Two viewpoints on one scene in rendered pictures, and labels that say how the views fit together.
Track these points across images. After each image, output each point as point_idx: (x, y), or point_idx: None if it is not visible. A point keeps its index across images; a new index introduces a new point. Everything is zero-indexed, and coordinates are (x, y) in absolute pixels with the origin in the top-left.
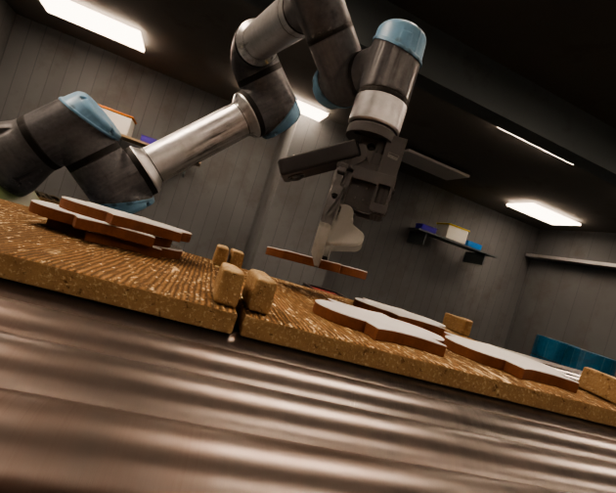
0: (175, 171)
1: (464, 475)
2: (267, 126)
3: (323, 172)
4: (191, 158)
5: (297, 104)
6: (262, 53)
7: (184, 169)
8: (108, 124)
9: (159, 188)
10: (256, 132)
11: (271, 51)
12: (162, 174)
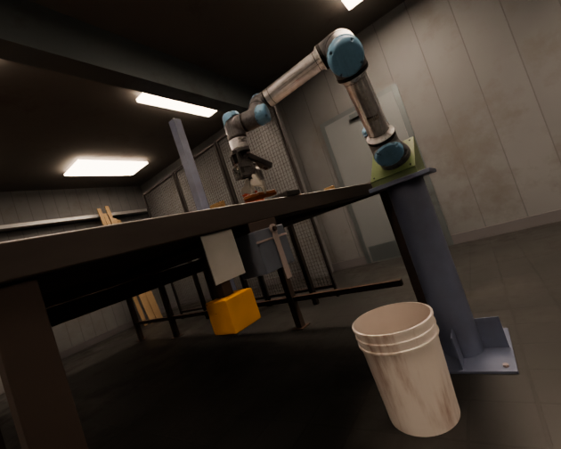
0: (369, 131)
1: None
2: (340, 77)
3: (259, 162)
4: (363, 121)
5: (329, 47)
6: (308, 78)
7: (370, 126)
8: (363, 132)
9: (377, 142)
10: (346, 84)
11: (300, 83)
12: (370, 136)
